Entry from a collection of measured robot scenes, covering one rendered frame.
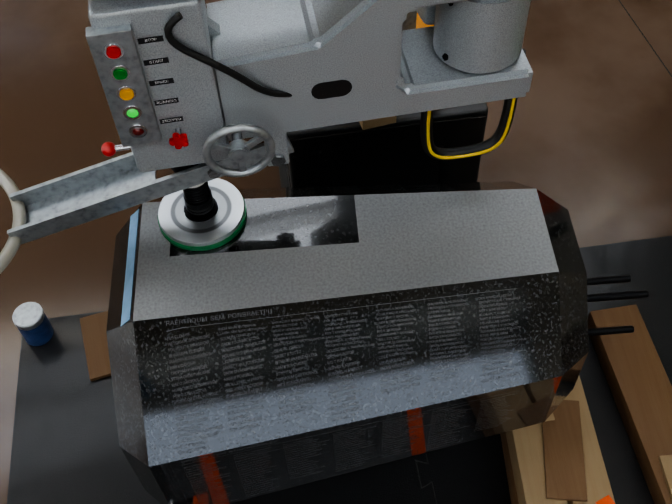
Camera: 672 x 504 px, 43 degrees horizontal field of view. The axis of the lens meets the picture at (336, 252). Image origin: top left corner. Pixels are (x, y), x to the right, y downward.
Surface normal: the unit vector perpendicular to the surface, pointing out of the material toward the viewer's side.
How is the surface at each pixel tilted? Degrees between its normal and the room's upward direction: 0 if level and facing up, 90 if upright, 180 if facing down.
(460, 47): 90
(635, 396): 0
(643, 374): 0
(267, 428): 45
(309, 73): 90
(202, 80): 90
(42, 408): 0
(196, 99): 90
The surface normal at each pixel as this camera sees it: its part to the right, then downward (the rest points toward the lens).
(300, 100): 0.18, 0.79
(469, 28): -0.37, 0.76
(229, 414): 0.06, 0.15
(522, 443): -0.03, -0.58
